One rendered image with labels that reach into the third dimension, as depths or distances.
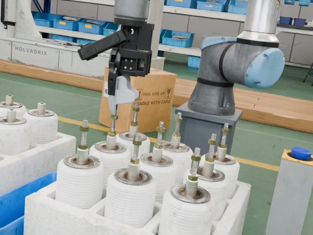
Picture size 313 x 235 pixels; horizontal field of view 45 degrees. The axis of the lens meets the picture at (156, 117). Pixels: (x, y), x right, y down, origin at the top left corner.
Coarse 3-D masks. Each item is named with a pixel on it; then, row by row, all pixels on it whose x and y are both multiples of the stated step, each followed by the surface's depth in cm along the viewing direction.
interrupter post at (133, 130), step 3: (132, 126) 98; (135, 126) 98; (129, 129) 98; (132, 129) 98; (135, 129) 98; (129, 132) 98; (132, 132) 98; (135, 132) 98; (129, 135) 99; (132, 135) 98; (135, 135) 98
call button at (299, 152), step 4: (292, 148) 80; (296, 148) 80; (300, 148) 80; (304, 148) 81; (292, 152) 79; (296, 152) 78; (300, 152) 78; (304, 152) 78; (308, 152) 78; (296, 156) 79; (300, 156) 78; (304, 156) 78; (308, 156) 78
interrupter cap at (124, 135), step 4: (120, 132) 100; (124, 132) 101; (128, 132) 101; (120, 136) 97; (124, 136) 98; (128, 136) 99; (144, 136) 100; (128, 140) 96; (132, 140) 96; (144, 140) 98
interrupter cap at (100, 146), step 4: (96, 144) 89; (100, 144) 89; (104, 144) 90; (116, 144) 91; (120, 144) 91; (96, 148) 86; (100, 148) 87; (104, 148) 88; (116, 148) 89; (120, 148) 89; (124, 148) 89; (108, 152) 85; (112, 152) 85; (116, 152) 86; (120, 152) 86
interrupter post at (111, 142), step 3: (108, 135) 88; (108, 138) 87; (111, 138) 87; (114, 138) 87; (108, 141) 87; (111, 141) 87; (114, 141) 88; (108, 144) 88; (111, 144) 87; (114, 144) 88; (108, 147) 88; (111, 147) 88; (114, 147) 88
